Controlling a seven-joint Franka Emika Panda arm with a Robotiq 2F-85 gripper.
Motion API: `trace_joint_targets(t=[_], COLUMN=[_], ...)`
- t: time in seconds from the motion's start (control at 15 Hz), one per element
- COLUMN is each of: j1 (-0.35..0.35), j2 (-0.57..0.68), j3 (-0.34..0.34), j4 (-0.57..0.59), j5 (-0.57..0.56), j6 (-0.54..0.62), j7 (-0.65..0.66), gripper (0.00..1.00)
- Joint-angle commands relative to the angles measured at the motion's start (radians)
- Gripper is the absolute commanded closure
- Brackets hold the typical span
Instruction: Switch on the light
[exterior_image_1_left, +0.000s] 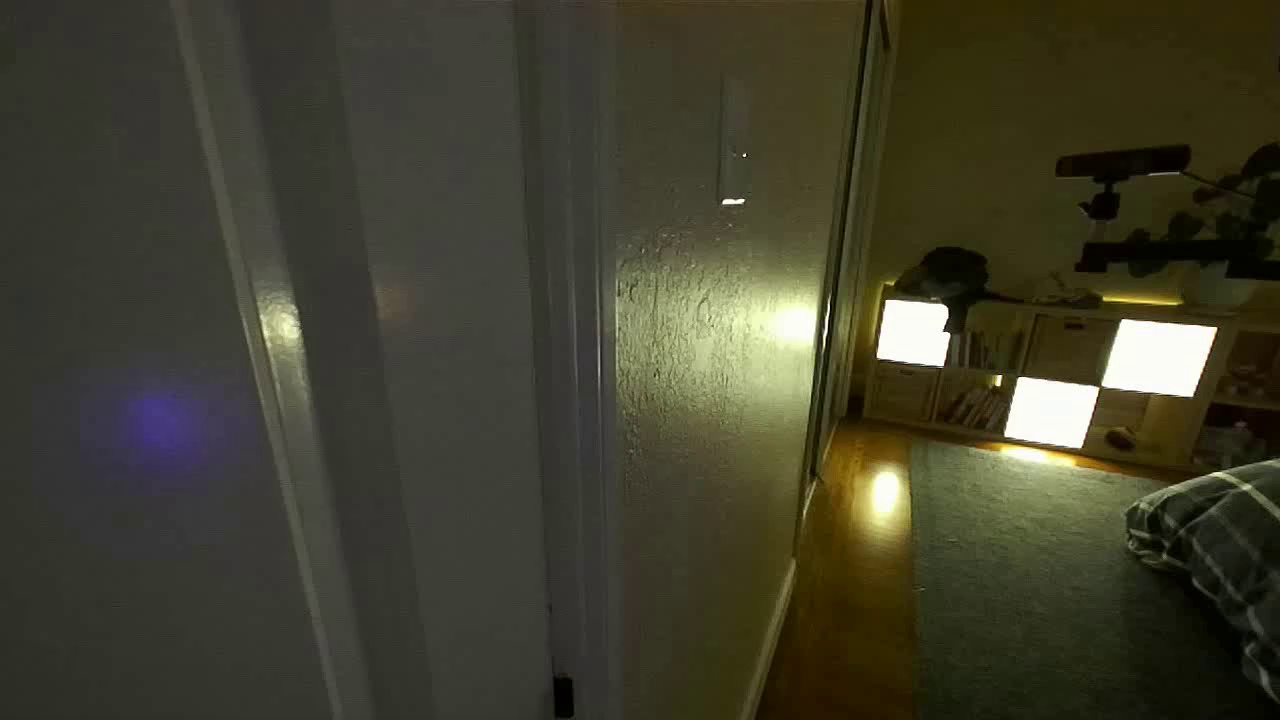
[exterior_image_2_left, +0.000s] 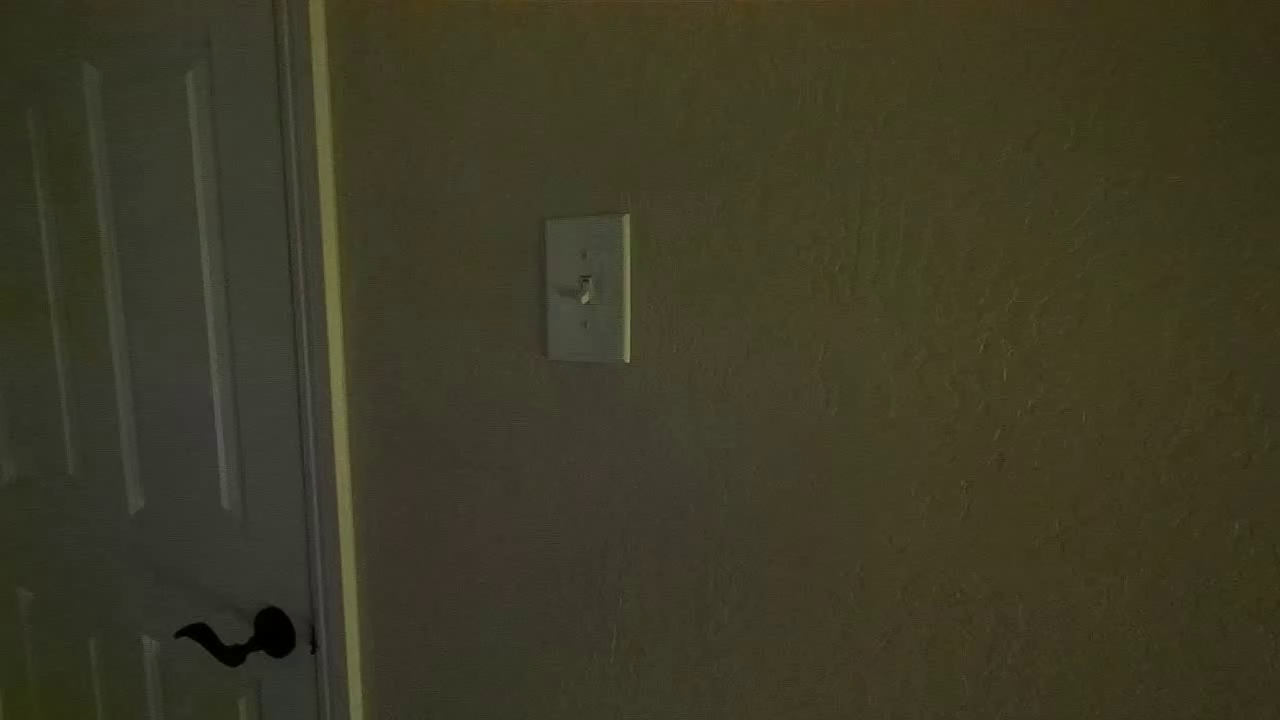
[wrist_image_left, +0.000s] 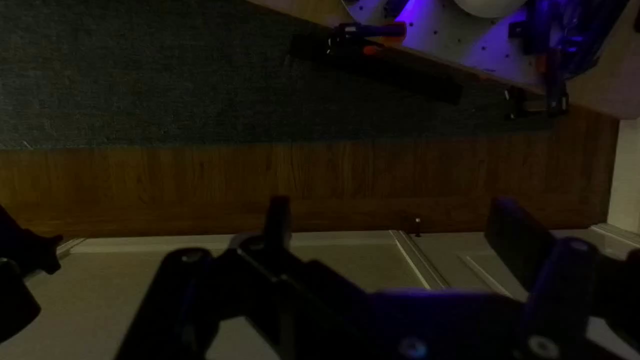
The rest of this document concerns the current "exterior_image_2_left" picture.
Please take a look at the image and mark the white door frame trim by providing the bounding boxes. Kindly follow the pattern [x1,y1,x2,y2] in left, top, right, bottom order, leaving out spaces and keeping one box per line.
[306,0,368,720]

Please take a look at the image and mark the white light switch plate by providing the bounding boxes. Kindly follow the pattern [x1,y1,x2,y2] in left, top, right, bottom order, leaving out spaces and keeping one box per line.
[542,214,638,370]

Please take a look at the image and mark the white panelled door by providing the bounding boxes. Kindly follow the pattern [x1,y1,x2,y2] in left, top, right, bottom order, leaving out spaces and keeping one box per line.
[0,0,325,720]

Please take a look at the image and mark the black lever door handle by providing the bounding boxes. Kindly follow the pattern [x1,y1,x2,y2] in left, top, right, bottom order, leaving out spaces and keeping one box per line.
[171,599,306,674]

